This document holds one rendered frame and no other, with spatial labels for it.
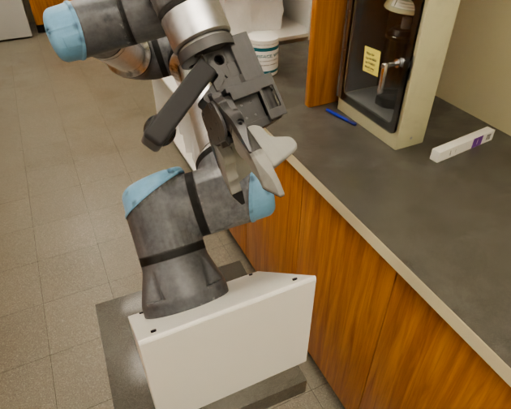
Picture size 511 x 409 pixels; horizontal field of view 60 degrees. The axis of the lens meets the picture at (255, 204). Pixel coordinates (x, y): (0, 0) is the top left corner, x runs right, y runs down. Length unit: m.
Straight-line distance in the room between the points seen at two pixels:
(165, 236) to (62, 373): 1.41
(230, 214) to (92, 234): 1.94
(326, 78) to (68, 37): 1.13
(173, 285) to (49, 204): 2.27
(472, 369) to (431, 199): 0.44
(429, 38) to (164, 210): 0.89
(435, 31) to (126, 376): 1.11
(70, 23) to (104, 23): 0.04
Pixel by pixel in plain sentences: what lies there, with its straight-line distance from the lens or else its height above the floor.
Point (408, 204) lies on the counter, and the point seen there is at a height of 0.94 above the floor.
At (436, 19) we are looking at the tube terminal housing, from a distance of 1.34.
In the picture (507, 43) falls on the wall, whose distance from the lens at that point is 1.70.
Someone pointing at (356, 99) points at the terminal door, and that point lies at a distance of 1.55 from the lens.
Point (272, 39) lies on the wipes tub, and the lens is 1.87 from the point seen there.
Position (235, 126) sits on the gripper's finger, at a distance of 0.49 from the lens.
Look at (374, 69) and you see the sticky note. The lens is 1.46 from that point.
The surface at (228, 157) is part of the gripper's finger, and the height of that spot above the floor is 1.36.
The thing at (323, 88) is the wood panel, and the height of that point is 1.01.
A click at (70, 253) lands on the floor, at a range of 2.57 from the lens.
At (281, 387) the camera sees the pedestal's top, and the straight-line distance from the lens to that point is 0.84.
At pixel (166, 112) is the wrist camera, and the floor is 1.44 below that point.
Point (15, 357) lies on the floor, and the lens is 2.23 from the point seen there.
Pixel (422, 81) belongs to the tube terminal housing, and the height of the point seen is 1.16.
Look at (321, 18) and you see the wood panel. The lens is 1.57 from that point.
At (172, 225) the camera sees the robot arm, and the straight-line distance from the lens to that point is 0.75.
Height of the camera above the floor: 1.67
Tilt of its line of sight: 38 degrees down
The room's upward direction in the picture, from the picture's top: straight up
